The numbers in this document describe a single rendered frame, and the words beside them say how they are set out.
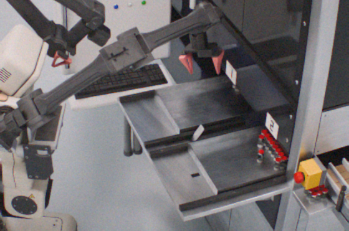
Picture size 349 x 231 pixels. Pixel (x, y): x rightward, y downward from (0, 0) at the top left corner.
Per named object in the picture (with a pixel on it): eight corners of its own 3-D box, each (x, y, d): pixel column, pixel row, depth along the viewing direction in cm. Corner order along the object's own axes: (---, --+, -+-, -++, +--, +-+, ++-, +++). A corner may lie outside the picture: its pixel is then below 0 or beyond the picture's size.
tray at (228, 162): (270, 129, 266) (272, 122, 263) (302, 172, 246) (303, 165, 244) (187, 150, 255) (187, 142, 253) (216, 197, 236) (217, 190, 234)
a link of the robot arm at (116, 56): (108, 37, 187) (126, 70, 187) (134, 27, 199) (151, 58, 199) (10, 105, 211) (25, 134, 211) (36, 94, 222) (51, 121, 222)
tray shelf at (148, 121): (227, 76, 295) (227, 73, 294) (307, 184, 244) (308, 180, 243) (116, 100, 281) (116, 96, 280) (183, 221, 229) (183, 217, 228)
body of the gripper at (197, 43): (190, 47, 241) (186, 27, 238) (218, 47, 236) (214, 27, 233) (183, 55, 235) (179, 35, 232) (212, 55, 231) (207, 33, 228)
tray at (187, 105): (232, 80, 291) (233, 72, 288) (261, 117, 271) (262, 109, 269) (154, 96, 280) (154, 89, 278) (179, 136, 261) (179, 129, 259)
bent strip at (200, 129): (200, 136, 261) (201, 124, 258) (204, 141, 259) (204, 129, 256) (164, 145, 257) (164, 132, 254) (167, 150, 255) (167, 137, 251)
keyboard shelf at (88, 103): (157, 58, 320) (157, 53, 318) (177, 94, 299) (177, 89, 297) (60, 75, 308) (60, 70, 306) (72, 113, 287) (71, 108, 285)
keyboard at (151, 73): (157, 65, 310) (157, 61, 309) (167, 83, 300) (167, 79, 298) (68, 81, 300) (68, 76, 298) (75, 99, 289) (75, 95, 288)
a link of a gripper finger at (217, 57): (208, 69, 242) (204, 43, 238) (228, 69, 239) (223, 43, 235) (201, 78, 237) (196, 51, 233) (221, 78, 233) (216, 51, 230)
